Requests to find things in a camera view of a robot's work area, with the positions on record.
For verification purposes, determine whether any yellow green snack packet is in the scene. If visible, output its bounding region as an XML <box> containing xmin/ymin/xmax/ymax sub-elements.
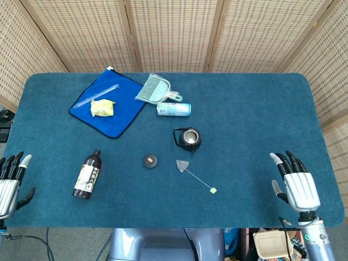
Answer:
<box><xmin>90</xmin><ymin>98</ymin><xmax>117</xmax><ymax>117</ymax></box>

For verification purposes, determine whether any rattan wooden folding screen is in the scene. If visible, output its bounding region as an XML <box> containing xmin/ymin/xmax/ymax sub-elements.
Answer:
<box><xmin>0</xmin><ymin>0</ymin><xmax>348</xmax><ymax>191</ymax></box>

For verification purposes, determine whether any blue microfibre cloth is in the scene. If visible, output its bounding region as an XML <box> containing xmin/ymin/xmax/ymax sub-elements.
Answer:
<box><xmin>68</xmin><ymin>69</ymin><xmax>147</xmax><ymax>140</ymax></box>

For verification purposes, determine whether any black equipment box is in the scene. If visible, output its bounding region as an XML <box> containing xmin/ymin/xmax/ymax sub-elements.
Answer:
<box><xmin>0</xmin><ymin>108</ymin><xmax>13</xmax><ymax>142</ymax></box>

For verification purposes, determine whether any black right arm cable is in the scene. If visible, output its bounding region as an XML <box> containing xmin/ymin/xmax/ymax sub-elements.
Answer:
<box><xmin>278</xmin><ymin>216</ymin><xmax>301</xmax><ymax>261</ymax></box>

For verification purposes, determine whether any colourful printed carton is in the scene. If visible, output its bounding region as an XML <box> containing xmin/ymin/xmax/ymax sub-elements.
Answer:
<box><xmin>288</xmin><ymin>235</ymin><xmax>309</xmax><ymax>261</ymax></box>

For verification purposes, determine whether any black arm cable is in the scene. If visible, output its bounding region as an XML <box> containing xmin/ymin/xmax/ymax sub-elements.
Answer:
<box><xmin>278</xmin><ymin>216</ymin><xmax>301</xmax><ymax>261</ymax></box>
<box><xmin>5</xmin><ymin>233</ymin><xmax>55</xmax><ymax>261</ymax></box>

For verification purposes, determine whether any clear plastic ruler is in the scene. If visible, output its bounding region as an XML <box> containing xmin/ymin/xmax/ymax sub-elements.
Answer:
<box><xmin>73</xmin><ymin>83</ymin><xmax>120</xmax><ymax>109</ymax></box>

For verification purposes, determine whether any dark sauce bottle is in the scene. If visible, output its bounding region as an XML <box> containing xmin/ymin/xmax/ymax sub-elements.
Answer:
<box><xmin>72</xmin><ymin>148</ymin><xmax>102</xmax><ymax>200</ymax></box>

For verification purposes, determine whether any blue printed bag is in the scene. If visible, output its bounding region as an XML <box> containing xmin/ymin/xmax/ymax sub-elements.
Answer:
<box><xmin>224</xmin><ymin>228</ymin><xmax>240</xmax><ymax>256</ymax></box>

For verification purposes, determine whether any black cast iron teapot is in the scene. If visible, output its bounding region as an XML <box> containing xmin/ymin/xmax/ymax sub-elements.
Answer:
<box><xmin>172</xmin><ymin>127</ymin><xmax>202</xmax><ymax>153</ymax></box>

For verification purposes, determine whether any black torso cable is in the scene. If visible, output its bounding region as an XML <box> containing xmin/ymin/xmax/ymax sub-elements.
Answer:
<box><xmin>182</xmin><ymin>228</ymin><xmax>198</xmax><ymax>261</ymax></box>

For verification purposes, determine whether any beige takeaway food box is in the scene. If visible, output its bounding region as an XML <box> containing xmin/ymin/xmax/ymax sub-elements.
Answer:
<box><xmin>252</xmin><ymin>229</ymin><xmax>296</xmax><ymax>261</ymax></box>

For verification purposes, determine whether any grey-blue robot torso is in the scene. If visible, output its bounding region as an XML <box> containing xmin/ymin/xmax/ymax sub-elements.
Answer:
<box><xmin>108</xmin><ymin>227</ymin><xmax>226</xmax><ymax>261</ymax></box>

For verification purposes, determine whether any teal carpet table cover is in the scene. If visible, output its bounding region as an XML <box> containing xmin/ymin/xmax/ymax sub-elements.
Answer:
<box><xmin>4</xmin><ymin>72</ymin><xmax>345</xmax><ymax>228</ymax></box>

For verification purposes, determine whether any green dustpan brush set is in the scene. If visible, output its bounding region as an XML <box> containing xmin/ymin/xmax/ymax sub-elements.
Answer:
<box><xmin>134</xmin><ymin>73</ymin><xmax>183</xmax><ymax>105</ymax></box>

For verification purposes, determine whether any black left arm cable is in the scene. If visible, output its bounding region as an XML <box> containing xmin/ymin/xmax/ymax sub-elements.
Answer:
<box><xmin>5</xmin><ymin>233</ymin><xmax>55</xmax><ymax>261</ymax></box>

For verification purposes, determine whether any black teapot lid orange knob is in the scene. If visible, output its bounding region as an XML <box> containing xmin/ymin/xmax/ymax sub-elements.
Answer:
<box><xmin>142</xmin><ymin>153</ymin><xmax>159</xmax><ymax>169</ymax></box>

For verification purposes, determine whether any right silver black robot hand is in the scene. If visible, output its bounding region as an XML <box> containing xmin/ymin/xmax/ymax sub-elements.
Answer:
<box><xmin>269</xmin><ymin>150</ymin><xmax>321</xmax><ymax>215</ymax></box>

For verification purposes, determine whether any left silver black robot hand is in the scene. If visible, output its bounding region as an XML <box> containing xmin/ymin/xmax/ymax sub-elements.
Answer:
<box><xmin>0</xmin><ymin>151</ymin><xmax>36</xmax><ymax>220</ymax></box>

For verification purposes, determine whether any tea bag with string tag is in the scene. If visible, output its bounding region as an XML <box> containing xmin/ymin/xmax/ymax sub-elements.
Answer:
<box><xmin>176</xmin><ymin>159</ymin><xmax>218</xmax><ymax>195</ymax></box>

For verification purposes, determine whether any light green drink can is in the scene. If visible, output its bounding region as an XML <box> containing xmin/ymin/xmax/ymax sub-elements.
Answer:
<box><xmin>156</xmin><ymin>102</ymin><xmax>192</xmax><ymax>117</ymax></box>

